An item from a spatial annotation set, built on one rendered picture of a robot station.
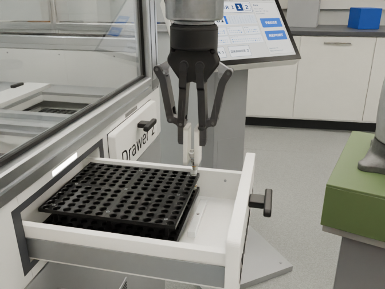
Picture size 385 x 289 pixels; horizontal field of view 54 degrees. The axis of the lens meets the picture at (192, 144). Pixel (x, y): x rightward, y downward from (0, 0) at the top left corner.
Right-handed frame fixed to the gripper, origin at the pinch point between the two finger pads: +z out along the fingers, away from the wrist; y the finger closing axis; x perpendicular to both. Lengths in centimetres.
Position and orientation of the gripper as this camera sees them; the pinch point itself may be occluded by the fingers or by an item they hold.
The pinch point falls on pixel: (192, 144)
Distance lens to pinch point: 65.7
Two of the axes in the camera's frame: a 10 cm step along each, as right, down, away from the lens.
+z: -0.1, 9.3, 3.8
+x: -2.2, 3.6, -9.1
